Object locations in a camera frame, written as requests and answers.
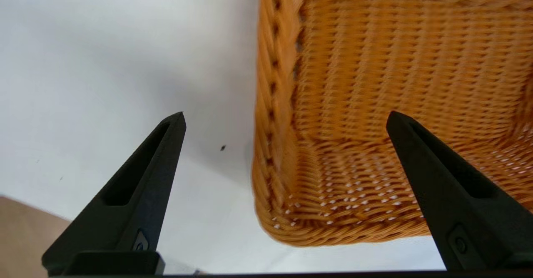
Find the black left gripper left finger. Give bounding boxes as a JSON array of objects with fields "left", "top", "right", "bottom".
[{"left": 42, "top": 112, "right": 187, "bottom": 276}]

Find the orange wicker basket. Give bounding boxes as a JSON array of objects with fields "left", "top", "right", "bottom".
[{"left": 252, "top": 0, "right": 533, "bottom": 247}]

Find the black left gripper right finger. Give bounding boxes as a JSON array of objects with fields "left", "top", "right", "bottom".
[{"left": 386, "top": 111, "right": 533, "bottom": 271}]

